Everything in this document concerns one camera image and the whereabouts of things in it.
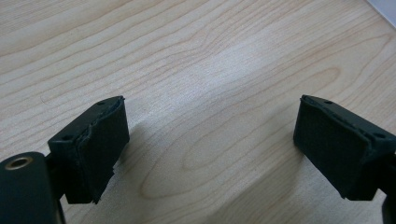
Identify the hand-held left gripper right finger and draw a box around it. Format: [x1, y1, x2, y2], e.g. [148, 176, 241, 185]
[292, 94, 396, 202]

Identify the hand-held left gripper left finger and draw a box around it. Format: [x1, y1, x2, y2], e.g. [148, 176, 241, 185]
[47, 95, 131, 205]

